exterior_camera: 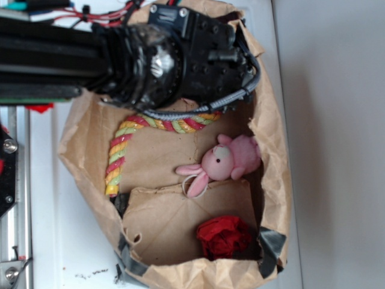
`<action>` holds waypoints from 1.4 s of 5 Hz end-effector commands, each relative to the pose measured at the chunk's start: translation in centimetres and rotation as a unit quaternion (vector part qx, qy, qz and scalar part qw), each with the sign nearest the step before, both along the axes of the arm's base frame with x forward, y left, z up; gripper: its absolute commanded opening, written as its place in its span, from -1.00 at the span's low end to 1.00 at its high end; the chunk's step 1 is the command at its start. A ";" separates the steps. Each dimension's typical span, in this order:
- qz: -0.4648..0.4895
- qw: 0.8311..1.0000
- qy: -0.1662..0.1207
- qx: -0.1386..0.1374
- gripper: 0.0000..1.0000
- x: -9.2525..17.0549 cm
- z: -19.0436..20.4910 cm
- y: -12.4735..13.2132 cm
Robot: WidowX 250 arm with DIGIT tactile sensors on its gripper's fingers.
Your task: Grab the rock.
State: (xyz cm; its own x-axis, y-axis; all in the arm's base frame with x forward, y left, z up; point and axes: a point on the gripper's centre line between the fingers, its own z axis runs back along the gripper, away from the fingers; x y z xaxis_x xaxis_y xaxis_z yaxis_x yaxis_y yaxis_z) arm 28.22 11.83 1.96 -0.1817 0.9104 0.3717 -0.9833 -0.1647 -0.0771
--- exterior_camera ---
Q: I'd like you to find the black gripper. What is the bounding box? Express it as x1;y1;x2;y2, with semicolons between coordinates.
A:
148;4;257;113

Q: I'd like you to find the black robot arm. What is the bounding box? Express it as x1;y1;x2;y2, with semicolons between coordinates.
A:
1;1;260;115

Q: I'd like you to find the pink plush bunny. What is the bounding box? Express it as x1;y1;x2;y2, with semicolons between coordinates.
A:
176;134;261;198

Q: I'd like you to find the brown paper bag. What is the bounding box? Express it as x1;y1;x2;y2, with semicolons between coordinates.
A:
59;71;292;288

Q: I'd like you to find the crumpled red paper ball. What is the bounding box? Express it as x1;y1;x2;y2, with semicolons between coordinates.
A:
196;216;252;260

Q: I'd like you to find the red yellow green twisted rope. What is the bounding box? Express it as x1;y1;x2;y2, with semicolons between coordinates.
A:
104;110;223;198

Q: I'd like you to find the red wire bundle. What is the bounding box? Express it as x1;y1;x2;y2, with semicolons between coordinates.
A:
52;0;184;23

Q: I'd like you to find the black metal bracket with bolts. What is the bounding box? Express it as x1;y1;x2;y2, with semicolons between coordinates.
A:
1;124;18;217

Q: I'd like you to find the aluminium frame rail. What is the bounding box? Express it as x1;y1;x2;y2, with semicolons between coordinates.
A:
1;105;33;288

